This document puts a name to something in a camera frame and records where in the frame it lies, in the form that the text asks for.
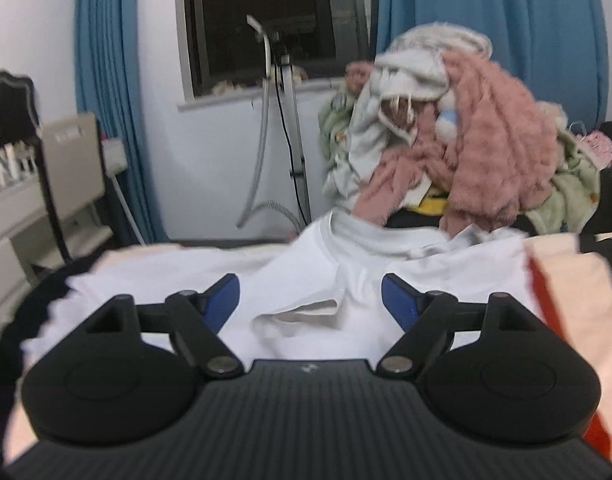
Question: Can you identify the blue curtain right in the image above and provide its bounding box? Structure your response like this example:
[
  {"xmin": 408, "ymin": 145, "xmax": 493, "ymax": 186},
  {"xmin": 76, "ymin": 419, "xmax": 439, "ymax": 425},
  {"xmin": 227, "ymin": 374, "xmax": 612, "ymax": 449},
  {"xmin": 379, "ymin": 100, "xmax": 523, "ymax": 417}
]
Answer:
[{"xmin": 373, "ymin": 0, "xmax": 609, "ymax": 128}]

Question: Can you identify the striped fleece blanket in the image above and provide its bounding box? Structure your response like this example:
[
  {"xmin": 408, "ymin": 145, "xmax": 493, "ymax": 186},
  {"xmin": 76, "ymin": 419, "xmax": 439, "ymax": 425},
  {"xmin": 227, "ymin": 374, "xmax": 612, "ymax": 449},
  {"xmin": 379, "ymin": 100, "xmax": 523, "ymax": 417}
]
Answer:
[{"xmin": 0, "ymin": 234, "xmax": 612, "ymax": 462}]

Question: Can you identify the dark window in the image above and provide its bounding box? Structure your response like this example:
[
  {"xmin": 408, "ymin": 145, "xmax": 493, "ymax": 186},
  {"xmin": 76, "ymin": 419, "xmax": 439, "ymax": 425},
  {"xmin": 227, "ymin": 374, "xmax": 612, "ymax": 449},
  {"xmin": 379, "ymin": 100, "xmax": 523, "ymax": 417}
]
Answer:
[{"xmin": 175, "ymin": 0, "xmax": 378, "ymax": 101}]

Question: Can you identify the blue curtain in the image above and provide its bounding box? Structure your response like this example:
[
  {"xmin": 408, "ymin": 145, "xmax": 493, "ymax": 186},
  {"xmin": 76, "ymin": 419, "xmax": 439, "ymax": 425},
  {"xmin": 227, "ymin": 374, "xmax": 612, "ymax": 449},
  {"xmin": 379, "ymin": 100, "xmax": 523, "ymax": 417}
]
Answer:
[
  {"xmin": 373, "ymin": 0, "xmax": 609, "ymax": 128},
  {"xmin": 74, "ymin": 0, "xmax": 166, "ymax": 243}
]

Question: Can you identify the pink fluffy garment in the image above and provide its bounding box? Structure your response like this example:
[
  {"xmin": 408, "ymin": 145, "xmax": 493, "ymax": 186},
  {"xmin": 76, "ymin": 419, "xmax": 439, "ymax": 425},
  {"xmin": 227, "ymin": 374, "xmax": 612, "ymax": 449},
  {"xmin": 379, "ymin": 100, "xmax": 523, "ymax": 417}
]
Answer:
[{"xmin": 352, "ymin": 50, "xmax": 559, "ymax": 235}]

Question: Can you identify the blue curtain left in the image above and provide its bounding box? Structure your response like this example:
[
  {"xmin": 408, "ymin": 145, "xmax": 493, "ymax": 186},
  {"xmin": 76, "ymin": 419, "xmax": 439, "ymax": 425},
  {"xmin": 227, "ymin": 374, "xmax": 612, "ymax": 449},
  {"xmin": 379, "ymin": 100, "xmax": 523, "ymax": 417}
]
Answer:
[{"xmin": 74, "ymin": 0, "xmax": 166, "ymax": 243}]

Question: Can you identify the white t-shirt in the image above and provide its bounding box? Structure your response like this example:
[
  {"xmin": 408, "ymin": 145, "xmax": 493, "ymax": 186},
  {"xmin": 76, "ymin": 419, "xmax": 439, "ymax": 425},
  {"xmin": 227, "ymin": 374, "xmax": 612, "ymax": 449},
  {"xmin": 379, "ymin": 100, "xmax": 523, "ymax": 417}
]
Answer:
[{"xmin": 23, "ymin": 210, "xmax": 539, "ymax": 364}]

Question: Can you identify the small pink garment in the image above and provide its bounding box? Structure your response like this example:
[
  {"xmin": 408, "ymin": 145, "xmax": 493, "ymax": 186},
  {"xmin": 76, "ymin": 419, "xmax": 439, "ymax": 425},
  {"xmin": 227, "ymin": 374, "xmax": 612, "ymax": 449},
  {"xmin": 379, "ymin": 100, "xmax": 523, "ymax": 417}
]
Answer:
[{"xmin": 583, "ymin": 130, "xmax": 612, "ymax": 162}]

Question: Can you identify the white tripod stand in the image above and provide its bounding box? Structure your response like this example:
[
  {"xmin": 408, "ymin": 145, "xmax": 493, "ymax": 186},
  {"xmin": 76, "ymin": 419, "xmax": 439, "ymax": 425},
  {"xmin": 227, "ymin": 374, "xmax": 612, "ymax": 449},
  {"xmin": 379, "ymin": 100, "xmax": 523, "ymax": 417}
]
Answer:
[{"xmin": 236, "ymin": 14, "xmax": 312, "ymax": 233}]

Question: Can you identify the beige chair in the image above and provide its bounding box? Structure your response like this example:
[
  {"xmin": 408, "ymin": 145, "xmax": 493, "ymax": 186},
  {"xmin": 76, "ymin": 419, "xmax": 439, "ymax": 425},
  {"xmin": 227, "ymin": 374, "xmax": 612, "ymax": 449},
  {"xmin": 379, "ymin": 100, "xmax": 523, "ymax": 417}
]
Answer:
[{"xmin": 36, "ymin": 113, "xmax": 113, "ymax": 269}]

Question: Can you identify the cream white garment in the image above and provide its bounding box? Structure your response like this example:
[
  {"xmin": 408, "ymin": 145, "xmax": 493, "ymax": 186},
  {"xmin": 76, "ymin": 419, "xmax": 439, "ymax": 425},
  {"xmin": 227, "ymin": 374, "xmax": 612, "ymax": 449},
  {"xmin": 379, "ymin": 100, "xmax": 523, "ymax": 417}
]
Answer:
[{"xmin": 318, "ymin": 23, "xmax": 492, "ymax": 210}]

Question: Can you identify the green patterned garment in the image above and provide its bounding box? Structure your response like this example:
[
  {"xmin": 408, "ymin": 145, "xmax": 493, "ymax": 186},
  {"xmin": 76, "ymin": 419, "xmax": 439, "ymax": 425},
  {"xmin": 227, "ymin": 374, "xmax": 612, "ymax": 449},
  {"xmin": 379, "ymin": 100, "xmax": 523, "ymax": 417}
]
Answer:
[{"xmin": 323, "ymin": 91, "xmax": 600, "ymax": 235}]

